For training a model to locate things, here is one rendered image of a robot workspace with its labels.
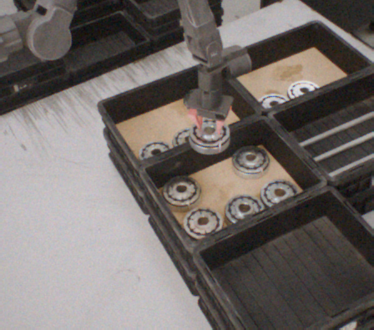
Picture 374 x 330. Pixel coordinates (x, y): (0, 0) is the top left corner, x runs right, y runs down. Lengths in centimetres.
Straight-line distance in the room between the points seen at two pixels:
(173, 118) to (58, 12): 79
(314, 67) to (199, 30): 80
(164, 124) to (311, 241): 58
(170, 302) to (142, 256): 17
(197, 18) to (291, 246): 62
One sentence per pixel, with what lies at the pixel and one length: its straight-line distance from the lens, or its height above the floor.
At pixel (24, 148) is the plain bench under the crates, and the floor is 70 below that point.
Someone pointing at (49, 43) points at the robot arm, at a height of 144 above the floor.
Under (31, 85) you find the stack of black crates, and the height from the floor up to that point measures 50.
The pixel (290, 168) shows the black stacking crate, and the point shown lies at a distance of 170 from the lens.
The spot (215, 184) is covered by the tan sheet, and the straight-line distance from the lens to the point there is 170.
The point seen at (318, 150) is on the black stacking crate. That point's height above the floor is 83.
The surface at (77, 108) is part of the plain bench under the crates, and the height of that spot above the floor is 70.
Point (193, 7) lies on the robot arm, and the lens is 134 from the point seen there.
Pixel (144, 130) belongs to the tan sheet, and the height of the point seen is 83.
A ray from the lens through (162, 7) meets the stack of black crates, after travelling 301.
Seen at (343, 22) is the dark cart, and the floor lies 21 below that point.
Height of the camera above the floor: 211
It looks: 45 degrees down
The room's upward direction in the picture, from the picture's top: 4 degrees counter-clockwise
